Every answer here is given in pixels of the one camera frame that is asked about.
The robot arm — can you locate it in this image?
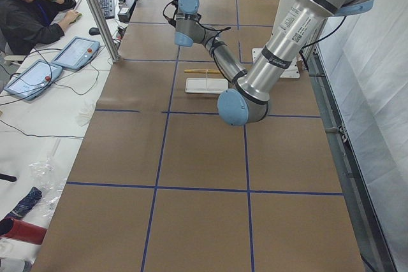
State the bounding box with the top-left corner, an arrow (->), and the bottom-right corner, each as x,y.
167,0 -> 247,85
217,0 -> 374,126

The white rack base tray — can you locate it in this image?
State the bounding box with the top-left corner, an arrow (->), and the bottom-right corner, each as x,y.
185,78 -> 229,94

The wooden rack rod upper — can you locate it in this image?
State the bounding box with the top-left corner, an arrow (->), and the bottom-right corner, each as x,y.
184,69 -> 221,75

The white crumpled tissue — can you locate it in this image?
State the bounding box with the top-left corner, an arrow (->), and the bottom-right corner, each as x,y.
75,101 -> 96,127

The black mini pc box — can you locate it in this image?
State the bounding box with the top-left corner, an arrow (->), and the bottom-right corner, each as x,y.
117,0 -> 136,23

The black computer mouse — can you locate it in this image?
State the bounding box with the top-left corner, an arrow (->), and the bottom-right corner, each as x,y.
89,27 -> 100,36

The teach pendant far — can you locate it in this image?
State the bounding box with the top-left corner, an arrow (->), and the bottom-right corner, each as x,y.
52,36 -> 101,71

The teach pendant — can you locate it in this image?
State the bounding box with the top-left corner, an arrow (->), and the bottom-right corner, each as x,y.
52,36 -> 101,71
4,60 -> 63,101

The black keyboard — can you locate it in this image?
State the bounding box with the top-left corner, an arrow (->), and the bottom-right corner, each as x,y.
98,0 -> 115,19

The clear plastic wrap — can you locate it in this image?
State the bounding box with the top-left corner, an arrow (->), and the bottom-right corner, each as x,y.
29,155 -> 68,224

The teach pendant near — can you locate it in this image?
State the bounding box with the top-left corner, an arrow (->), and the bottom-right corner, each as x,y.
4,60 -> 63,101

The white curtain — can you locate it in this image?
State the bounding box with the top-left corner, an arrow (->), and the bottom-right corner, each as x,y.
319,7 -> 407,271

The seated man black jacket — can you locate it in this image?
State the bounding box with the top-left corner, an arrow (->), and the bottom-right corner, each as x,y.
1,0 -> 81,55

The red cylinder bottle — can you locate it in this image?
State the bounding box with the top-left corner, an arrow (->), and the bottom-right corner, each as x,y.
1,218 -> 47,245

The aluminium frame post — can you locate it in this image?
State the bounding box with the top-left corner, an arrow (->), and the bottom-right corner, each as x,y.
87,0 -> 120,63

